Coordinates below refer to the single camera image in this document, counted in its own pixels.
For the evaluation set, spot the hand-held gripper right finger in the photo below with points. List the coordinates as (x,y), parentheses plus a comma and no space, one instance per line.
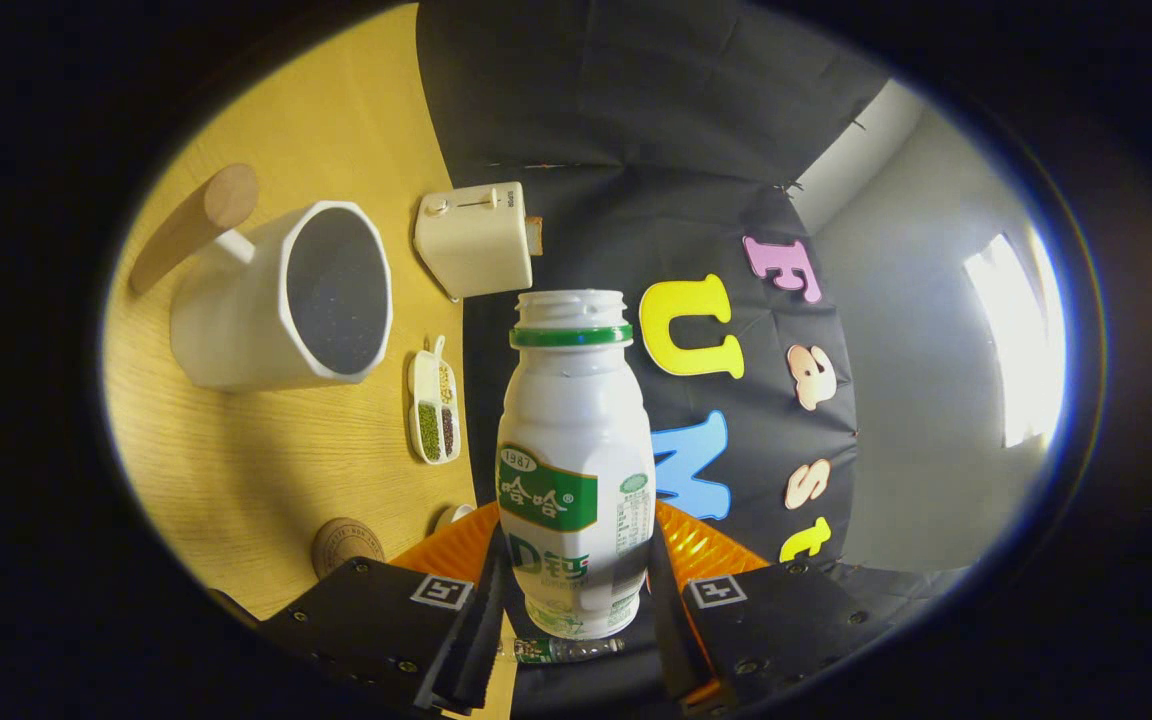
(671,630)

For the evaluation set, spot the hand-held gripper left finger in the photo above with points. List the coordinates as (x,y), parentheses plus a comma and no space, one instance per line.
(481,630)

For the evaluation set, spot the round cork coaster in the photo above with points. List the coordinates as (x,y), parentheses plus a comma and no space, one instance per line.
(346,548)

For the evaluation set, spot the white juice bottle green label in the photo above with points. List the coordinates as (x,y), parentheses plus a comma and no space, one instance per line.
(576,430)

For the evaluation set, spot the clear plastic water bottle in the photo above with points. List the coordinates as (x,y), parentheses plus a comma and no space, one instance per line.
(548,651)

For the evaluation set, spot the white round plate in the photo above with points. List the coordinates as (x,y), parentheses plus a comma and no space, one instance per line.
(451,516)

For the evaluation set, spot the white divided bean dish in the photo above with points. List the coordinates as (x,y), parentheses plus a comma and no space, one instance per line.
(431,420)

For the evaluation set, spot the wooden table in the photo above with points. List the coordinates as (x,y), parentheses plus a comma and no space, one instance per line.
(266,470)

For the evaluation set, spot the cream toaster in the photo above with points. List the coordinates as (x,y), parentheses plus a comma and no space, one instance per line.
(471,245)

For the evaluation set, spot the toast slice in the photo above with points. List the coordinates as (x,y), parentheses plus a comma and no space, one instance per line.
(534,235)

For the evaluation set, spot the black backdrop cloth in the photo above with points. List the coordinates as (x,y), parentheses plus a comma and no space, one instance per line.
(636,120)

